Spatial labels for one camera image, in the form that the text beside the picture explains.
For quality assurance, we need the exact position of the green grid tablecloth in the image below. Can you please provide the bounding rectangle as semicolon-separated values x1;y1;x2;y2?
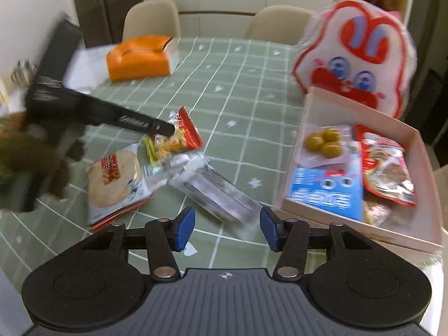
1;37;302;286

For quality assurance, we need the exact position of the beige chair left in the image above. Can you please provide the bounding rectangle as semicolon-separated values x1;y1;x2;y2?
122;0;181;41

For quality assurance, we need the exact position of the red jerky packet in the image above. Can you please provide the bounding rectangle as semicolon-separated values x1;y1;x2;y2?
354;124;416;207

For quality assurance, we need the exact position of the beige chair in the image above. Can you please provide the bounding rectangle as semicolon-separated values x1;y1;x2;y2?
244;5;313;46
122;0;181;41

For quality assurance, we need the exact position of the rabbit face snack bag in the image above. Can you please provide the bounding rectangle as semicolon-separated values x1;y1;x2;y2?
291;0;417;118

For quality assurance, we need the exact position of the white sideboard cabinet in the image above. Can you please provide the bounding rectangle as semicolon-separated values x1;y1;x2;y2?
145;0;332;38

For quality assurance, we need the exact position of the beige chair middle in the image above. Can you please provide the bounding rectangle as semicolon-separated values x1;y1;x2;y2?
244;5;313;46

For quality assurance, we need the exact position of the red cartoon snack packet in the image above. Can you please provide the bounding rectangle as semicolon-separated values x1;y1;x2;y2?
143;106;204;165

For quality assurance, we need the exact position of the orange tissue box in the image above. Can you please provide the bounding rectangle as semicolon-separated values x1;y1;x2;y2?
106;35;180;82

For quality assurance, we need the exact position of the green olive packet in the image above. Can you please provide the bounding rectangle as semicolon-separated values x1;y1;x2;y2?
294;124;359;168

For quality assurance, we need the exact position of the rice cracker packet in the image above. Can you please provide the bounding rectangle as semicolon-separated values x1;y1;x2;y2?
87;143;152;231

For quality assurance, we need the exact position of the clear silver wafer packet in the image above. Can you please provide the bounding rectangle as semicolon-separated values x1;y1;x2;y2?
169;152;261;241

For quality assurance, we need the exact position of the pink cardboard box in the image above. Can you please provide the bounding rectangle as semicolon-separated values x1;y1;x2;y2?
274;87;442;253

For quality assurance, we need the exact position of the blue seaweed snack packet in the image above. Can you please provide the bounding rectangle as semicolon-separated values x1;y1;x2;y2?
286;141;363;221

